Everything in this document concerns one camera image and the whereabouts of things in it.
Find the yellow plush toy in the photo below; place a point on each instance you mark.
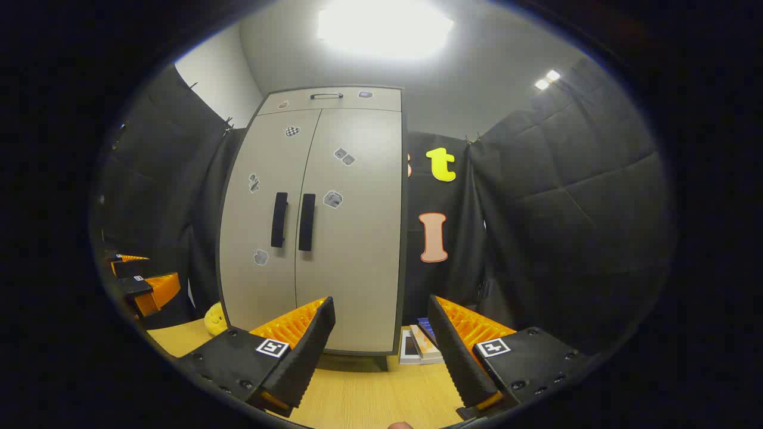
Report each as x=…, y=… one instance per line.
x=214, y=320

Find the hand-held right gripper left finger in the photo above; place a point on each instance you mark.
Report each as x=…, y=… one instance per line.
x=310, y=351

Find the grey double-door shoe cabinet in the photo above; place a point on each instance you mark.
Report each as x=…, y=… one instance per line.
x=405, y=238

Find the large ceiling light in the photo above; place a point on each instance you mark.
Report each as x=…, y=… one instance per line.
x=384, y=27

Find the white book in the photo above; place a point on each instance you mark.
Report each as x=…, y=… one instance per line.
x=411, y=354

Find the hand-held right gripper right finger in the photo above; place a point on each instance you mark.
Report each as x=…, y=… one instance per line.
x=456, y=351

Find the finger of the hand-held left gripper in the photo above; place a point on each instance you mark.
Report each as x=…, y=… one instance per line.
x=134, y=287
x=128, y=268

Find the small ceiling light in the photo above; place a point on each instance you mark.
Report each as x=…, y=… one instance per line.
x=553, y=75
x=541, y=84

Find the black backdrop cloth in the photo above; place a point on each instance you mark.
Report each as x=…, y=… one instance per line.
x=566, y=208

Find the grey cabinet door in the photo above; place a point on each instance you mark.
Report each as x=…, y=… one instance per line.
x=357, y=268
x=250, y=280

